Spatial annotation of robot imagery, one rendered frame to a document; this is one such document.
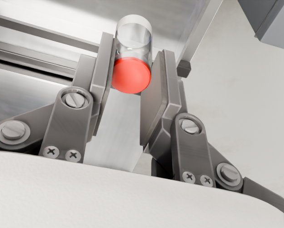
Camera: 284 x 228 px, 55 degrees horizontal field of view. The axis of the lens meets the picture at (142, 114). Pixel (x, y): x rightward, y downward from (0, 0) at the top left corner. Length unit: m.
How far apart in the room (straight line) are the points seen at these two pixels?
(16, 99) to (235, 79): 1.29
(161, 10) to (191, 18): 0.04
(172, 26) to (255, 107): 1.45
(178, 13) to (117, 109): 0.20
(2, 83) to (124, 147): 0.25
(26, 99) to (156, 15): 0.27
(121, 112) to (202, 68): 1.08
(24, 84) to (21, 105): 0.05
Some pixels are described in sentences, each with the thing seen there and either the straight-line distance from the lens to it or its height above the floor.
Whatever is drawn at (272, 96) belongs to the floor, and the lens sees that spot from 1.78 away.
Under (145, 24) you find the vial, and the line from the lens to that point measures 0.16.
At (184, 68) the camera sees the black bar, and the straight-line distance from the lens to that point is 0.41.
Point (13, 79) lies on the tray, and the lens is 0.50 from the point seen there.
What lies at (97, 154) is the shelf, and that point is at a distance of 0.60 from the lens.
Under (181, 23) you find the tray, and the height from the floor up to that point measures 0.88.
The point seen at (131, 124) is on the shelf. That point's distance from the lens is 0.52.
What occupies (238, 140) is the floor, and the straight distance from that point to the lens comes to 2.01.
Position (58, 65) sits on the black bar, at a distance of 0.43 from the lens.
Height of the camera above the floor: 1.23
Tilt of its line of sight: 45 degrees down
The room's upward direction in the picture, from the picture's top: 178 degrees counter-clockwise
